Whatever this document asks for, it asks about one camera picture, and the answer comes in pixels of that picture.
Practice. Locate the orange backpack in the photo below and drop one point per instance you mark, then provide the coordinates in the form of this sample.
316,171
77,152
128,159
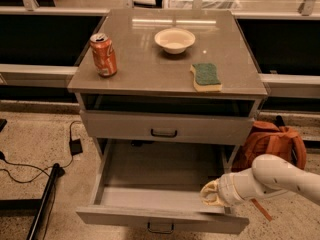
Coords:
269,138

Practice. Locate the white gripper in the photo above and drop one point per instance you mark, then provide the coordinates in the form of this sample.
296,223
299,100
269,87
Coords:
227,189

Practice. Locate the green yellow sponge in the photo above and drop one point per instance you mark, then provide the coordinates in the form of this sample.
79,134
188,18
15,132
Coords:
205,77

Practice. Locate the black stand leg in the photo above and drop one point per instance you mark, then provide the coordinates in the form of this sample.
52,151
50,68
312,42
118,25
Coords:
36,208

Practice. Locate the black power adapter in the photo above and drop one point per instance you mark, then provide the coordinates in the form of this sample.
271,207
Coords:
75,147

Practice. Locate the grey drawer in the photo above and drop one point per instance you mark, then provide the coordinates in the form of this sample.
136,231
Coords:
157,187
171,128

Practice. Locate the grey top drawer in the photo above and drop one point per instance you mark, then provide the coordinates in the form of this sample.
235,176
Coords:
171,128

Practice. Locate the orange soda can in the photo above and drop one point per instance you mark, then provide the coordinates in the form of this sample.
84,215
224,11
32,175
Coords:
103,54

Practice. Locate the white bowl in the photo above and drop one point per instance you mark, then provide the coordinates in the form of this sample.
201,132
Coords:
174,40

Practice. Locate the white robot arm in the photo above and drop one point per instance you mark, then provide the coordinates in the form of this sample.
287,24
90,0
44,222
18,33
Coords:
269,176

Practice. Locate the grey drawer cabinet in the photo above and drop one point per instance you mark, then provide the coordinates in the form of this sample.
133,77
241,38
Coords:
150,80

